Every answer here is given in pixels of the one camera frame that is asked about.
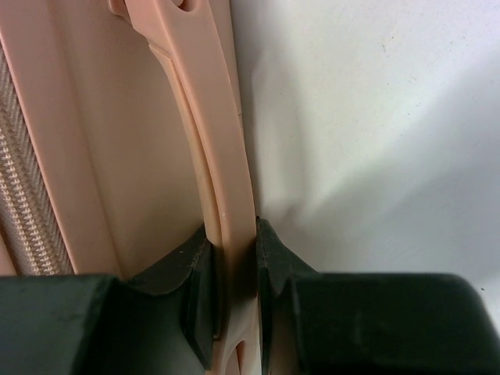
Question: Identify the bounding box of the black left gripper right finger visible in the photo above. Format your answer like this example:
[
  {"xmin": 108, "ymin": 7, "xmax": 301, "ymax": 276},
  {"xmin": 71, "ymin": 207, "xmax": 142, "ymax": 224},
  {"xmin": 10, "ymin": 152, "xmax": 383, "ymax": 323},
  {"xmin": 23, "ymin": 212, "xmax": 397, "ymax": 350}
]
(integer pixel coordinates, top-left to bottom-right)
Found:
[{"xmin": 255, "ymin": 219, "xmax": 499, "ymax": 374}]

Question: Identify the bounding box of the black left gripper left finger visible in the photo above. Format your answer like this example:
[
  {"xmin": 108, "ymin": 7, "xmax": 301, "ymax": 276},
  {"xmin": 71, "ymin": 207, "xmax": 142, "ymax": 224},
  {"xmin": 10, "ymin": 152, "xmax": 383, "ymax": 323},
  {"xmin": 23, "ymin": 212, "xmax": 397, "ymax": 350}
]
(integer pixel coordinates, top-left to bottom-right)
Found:
[{"xmin": 1, "ymin": 229, "xmax": 215, "ymax": 374}]

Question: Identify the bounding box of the pink hard-shell suitcase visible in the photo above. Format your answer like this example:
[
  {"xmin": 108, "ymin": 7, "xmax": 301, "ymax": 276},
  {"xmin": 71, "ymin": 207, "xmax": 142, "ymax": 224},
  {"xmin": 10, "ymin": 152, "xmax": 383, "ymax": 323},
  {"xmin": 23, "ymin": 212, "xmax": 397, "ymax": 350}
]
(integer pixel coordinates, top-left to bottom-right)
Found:
[{"xmin": 1, "ymin": 1, "xmax": 259, "ymax": 374}]

